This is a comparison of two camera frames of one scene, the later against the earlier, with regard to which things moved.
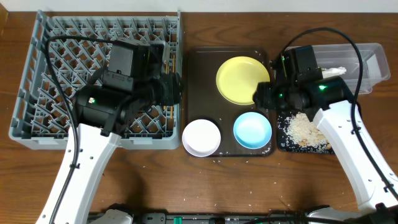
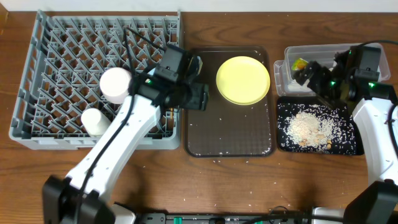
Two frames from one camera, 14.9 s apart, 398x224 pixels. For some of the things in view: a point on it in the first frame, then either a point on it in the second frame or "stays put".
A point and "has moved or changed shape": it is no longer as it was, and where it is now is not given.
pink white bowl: (201, 137) has moved or changed shape
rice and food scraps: (296, 129) stays put
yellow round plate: (237, 78) stays put
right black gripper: (265, 91) → (321, 72)
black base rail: (300, 216) stays put
